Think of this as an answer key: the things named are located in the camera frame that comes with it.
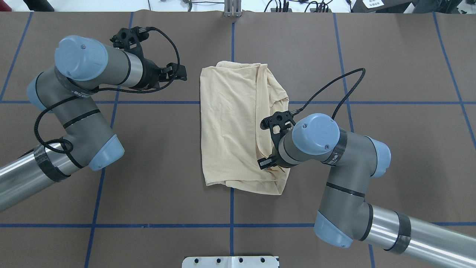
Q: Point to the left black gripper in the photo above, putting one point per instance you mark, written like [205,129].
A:
[150,75]

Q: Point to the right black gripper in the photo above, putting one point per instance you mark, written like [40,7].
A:
[275,158]

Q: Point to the cream long-sleeve printed shirt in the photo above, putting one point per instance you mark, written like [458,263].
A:
[234,99]

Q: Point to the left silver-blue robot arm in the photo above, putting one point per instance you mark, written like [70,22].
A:
[71,131]

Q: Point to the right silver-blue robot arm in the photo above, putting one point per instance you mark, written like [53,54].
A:
[344,216]

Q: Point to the black box with label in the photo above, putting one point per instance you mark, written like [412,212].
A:
[380,6]

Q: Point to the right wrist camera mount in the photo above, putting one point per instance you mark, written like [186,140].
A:
[279,124]

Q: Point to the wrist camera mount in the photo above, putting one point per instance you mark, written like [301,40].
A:
[129,40]
[279,124]

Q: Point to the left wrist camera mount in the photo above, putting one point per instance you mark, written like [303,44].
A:
[129,40]

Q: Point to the aluminium frame post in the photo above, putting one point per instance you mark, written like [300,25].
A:
[232,8]

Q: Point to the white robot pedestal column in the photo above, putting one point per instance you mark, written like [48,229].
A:
[231,262]

